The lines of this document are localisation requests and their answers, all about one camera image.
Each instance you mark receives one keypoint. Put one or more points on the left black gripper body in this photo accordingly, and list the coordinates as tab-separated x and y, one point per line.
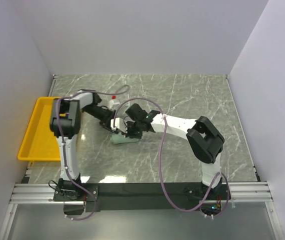
104	116

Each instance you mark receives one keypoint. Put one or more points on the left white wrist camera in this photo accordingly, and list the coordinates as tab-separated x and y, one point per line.
113	103

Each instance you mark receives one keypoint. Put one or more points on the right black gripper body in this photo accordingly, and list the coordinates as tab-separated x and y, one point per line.
134	130

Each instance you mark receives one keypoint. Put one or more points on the yellow plastic tray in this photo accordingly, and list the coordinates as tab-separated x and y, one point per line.
39	143

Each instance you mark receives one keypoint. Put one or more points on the green towel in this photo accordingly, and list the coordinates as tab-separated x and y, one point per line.
117	139

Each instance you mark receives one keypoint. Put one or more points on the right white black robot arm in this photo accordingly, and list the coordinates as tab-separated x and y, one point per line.
203	137

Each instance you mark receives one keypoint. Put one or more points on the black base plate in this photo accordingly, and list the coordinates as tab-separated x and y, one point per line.
182	196

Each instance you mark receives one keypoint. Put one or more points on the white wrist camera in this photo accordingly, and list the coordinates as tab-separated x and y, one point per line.
118	125
113	103

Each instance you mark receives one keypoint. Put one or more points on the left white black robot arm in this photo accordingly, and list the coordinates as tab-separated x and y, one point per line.
65	123

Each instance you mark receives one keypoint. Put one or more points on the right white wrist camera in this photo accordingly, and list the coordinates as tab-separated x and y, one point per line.
118	125

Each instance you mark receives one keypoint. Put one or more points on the aluminium frame rail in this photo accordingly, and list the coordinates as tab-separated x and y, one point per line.
241	192

